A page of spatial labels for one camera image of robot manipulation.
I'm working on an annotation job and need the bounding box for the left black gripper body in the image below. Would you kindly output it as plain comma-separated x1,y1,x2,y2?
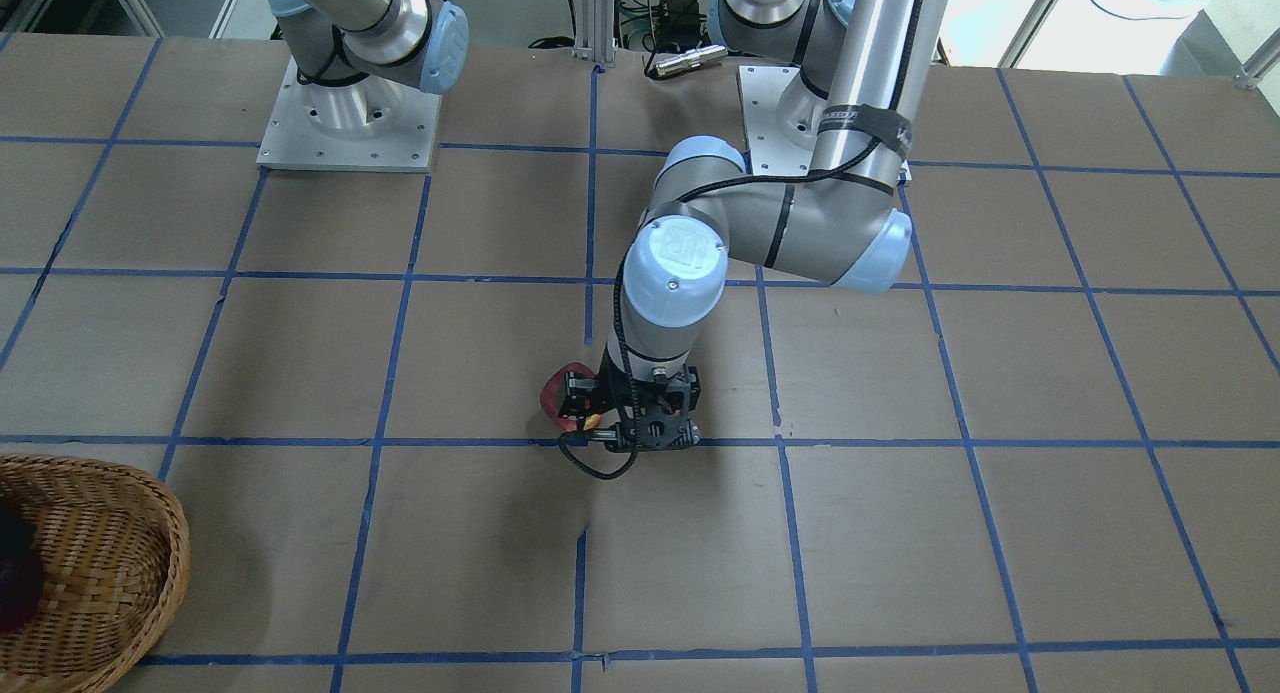
596,359,690,421

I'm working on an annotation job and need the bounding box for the bright red apple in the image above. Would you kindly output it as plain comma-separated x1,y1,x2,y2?
539,363,603,432

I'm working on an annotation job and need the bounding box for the dark red apple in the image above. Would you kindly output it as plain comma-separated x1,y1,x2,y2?
1,500,44,637

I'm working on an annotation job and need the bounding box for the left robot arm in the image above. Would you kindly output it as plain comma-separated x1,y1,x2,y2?
541,0,948,452

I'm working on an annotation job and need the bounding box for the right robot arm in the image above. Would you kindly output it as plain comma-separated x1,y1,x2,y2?
268,0,470,140

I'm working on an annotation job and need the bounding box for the wicker basket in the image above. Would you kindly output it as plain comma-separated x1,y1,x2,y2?
1,453,192,692

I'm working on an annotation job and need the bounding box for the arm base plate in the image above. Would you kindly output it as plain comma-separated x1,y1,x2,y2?
737,63,911,186
256,60,442,174

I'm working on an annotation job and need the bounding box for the aluminium frame post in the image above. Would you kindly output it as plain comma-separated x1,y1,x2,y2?
571,0,617,70

